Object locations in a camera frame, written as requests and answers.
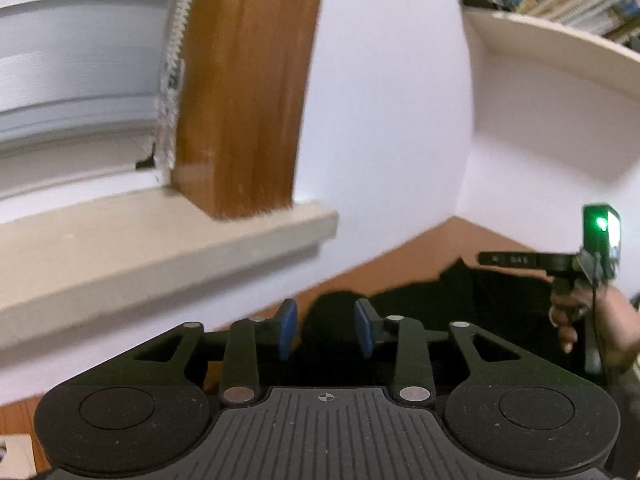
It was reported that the white window blind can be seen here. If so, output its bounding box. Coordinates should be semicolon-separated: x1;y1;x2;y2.
0;0;201;146

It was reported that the person's right hand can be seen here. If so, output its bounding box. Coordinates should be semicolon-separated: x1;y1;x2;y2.
549;284;624;362

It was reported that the white wall shelf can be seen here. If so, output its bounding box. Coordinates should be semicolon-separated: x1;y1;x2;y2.
462;7;640;126

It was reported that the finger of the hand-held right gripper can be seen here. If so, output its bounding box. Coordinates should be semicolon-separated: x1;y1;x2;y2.
477;251;556;269

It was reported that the wooden window frame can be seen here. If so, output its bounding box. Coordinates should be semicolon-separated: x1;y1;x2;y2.
170;0;328;221

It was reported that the white cable grommet plate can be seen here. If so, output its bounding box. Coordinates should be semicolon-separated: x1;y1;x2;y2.
0;435;38;480

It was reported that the beige window sill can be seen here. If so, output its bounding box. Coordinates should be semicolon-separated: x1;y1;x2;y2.
0;200;340;351

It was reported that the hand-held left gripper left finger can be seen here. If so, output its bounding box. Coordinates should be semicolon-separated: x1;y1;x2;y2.
127;298;300;406

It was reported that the blind bead cord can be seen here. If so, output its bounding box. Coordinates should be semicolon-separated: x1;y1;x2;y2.
155;0;201;171

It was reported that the person's right forearm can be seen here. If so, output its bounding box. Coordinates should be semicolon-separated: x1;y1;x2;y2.
617;290;640;376

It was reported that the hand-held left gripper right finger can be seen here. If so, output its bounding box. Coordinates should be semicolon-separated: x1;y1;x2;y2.
354;298;526;404

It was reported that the black garment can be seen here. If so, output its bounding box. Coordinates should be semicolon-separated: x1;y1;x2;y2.
300;257;640;391

